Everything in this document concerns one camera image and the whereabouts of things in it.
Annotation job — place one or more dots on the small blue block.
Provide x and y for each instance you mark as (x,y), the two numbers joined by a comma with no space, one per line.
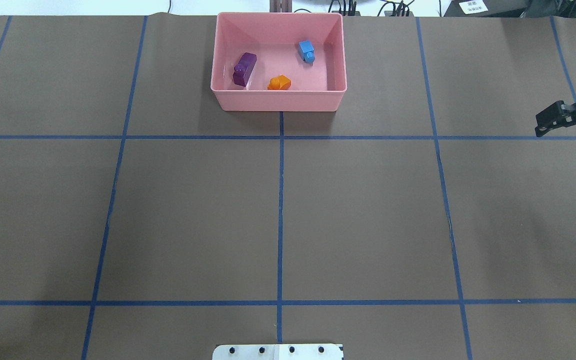
(306,51)

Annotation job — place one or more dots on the orange block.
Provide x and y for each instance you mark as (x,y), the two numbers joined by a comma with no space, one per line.
(279,83)

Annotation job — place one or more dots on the purple block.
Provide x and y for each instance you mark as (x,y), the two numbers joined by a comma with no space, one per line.
(243,69)

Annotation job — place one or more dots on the pink plastic box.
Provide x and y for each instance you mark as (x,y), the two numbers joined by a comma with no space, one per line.
(274,38)

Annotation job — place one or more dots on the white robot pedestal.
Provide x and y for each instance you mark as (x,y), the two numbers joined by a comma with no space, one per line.
(289,351)

